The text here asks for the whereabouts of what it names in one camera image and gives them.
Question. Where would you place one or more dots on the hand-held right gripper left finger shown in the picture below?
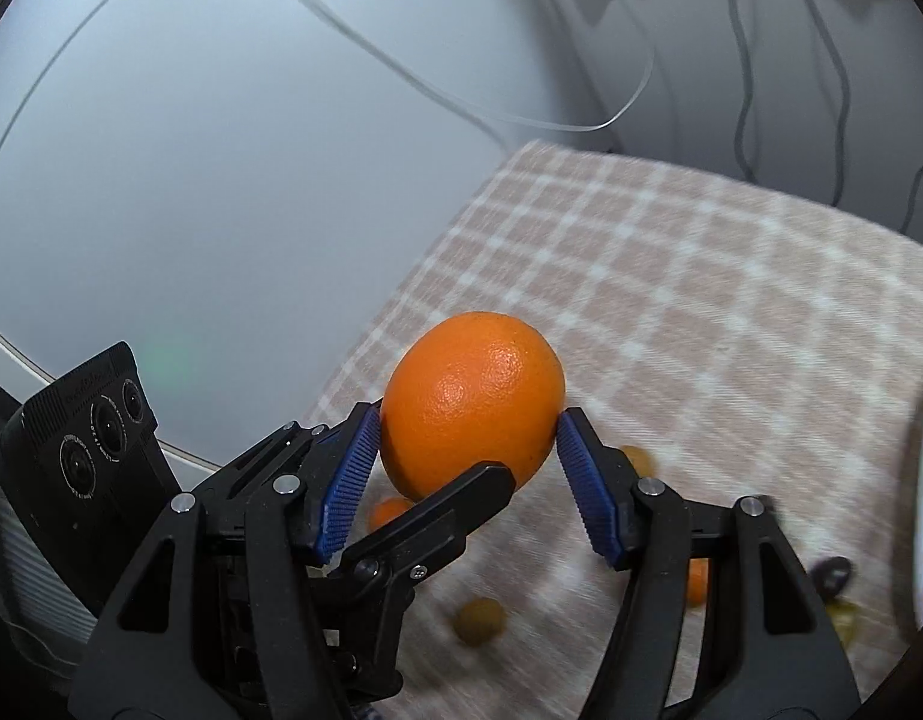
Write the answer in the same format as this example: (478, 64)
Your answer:
(349, 487)

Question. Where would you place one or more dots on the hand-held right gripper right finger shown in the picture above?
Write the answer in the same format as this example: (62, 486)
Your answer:
(589, 495)

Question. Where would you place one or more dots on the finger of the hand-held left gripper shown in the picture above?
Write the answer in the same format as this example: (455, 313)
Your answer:
(439, 514)
(266, 457)

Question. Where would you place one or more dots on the small mandarin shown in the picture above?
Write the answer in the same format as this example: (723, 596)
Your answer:
(637, 459)
(386, 514)

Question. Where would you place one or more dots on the green grape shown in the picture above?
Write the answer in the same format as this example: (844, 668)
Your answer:
(843, 619)
(480, 619)

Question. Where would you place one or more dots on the large orange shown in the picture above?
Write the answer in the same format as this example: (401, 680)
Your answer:
(469, 397)

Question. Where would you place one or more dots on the medium mandarin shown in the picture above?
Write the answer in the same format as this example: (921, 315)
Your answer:
(699, 581)

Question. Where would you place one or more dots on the dark purple grape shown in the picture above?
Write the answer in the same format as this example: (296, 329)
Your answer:
(832, 574)

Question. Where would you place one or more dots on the beige checkered tablecloth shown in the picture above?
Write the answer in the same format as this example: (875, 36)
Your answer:
(693, 300)

